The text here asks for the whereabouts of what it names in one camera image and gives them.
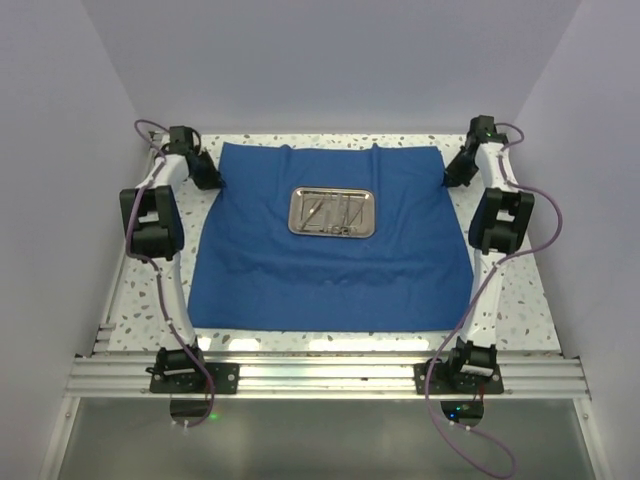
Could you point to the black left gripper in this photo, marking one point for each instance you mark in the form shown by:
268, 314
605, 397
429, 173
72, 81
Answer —
212, 180

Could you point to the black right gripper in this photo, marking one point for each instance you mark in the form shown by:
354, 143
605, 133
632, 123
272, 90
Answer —
452, 178

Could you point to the blue surgical cloth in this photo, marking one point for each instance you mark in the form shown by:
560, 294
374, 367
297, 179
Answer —
251, 272

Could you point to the stainless steel instrument tray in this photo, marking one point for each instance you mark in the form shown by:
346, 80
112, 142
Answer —
332, 212

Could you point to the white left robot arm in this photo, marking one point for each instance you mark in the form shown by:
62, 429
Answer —
154, 234

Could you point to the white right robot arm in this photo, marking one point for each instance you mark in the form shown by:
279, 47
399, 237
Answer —
496, 232

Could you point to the aluminium left side rail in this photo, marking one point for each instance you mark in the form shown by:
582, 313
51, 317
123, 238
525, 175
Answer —
146, 129

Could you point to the aluminium rail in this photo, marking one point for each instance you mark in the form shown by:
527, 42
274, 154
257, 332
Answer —
146, 129
334, 377

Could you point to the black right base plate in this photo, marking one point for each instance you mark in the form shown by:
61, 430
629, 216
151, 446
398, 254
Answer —
444, 382

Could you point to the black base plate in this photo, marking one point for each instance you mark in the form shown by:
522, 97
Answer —
192, 381
444, 382

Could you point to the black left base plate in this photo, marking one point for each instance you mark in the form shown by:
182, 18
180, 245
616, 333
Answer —
192, 381

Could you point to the aluminium front rail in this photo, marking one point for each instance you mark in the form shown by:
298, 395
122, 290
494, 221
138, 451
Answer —
334, 377

